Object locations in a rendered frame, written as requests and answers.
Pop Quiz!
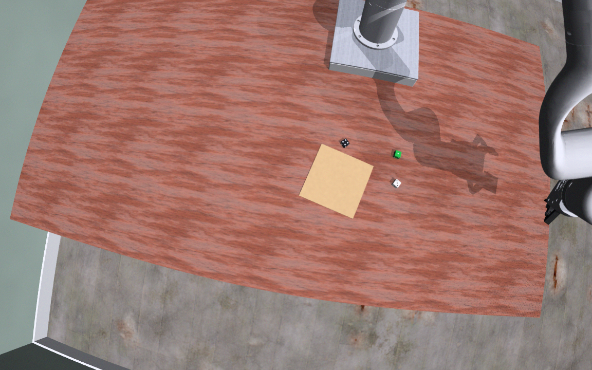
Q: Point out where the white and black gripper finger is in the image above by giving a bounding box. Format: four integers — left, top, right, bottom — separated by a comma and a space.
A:
544, 204, 560, 225

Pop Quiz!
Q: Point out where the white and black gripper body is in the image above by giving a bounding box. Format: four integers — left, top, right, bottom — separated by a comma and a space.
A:
547, 180, 578, 217

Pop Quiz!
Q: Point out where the tan square mat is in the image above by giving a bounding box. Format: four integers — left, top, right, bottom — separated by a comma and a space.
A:
299, 144, 374, 219

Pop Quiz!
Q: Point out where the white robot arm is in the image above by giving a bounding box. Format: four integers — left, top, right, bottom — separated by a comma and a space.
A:
353, 0, 592, 225

